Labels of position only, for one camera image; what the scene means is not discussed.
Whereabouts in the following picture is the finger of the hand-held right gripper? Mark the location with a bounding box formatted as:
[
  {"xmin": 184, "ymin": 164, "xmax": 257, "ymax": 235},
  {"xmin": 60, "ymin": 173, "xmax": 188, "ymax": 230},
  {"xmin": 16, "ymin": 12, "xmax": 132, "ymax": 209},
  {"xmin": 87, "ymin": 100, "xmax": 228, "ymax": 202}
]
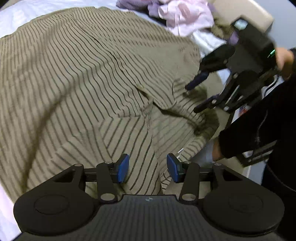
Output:
[
  {"xmin": 184, "ymin": 44, "xmax": 236, "ymax": 91},
  {"xmin": 193, "ymin": 81, "xmax": 245, "ymax": 114}
]

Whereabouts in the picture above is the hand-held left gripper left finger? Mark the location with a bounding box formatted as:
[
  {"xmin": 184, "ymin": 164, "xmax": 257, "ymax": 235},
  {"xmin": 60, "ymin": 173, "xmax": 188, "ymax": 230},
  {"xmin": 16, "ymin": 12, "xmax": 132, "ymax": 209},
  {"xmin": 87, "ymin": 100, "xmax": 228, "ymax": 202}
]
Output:
[{"xmin": 53, "ymin": 153, "xmax": 129, "ymax": 204}]

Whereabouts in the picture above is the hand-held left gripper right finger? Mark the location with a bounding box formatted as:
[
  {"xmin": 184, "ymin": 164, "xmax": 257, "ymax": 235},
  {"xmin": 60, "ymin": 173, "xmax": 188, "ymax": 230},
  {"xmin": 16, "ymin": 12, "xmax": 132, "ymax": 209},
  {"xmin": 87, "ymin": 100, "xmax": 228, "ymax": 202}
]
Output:
[{"xmin": 166, "ymin": 153, "xmax": 243, "ymax": 204}]

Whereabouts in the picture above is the olive striped shirt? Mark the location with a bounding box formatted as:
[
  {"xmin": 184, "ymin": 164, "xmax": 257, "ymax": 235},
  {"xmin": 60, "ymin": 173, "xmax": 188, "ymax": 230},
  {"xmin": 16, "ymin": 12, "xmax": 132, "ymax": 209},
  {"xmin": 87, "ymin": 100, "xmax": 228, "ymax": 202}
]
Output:
[{"xmin": 0, "ymin": 6, "xmax": 220, "ymax": 201}]

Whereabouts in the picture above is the person's right hand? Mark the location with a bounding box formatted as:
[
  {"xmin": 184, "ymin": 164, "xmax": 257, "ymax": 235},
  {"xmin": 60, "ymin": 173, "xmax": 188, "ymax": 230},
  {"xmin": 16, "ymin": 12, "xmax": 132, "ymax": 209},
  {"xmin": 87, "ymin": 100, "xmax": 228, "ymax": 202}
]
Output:
[{"xmin": 275, "ymin": 47, "xmax": 296, "ymax": 80}]

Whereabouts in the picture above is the cream padded headboard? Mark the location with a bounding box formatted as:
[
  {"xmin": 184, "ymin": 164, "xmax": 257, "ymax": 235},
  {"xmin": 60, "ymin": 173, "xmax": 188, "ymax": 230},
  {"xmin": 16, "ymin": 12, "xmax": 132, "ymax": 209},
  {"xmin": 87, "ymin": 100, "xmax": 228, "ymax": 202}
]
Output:
[{"xmin": 209, "ymin": 0, "xmax": 274, "ymax": 33}]

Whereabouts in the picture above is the light pink garment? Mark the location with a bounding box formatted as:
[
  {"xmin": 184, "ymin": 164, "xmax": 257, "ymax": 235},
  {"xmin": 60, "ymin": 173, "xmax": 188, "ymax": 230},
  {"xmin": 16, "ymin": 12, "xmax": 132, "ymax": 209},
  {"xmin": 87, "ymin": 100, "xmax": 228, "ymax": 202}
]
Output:
[{"xmin": 158, "ymin": 0, "xmax": 214, "ymax": 36}]

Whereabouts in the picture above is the purple fleece garment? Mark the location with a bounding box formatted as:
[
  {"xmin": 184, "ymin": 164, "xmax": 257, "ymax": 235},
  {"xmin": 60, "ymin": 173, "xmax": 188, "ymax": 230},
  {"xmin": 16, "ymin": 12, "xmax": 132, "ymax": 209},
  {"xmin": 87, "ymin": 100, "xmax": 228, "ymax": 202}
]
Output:
[{"xmin": 116, "ymin": 0, "xmax": 171, "ymax": 18}]

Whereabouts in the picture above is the polka dot bed sheet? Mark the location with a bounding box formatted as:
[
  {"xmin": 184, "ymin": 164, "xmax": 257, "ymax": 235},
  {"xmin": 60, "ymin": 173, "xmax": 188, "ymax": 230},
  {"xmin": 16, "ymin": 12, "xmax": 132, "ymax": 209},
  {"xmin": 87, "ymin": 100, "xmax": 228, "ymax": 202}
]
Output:
[{"xmin": 0, "ymin": 0, "xmax": 232, "ymax": 239}]

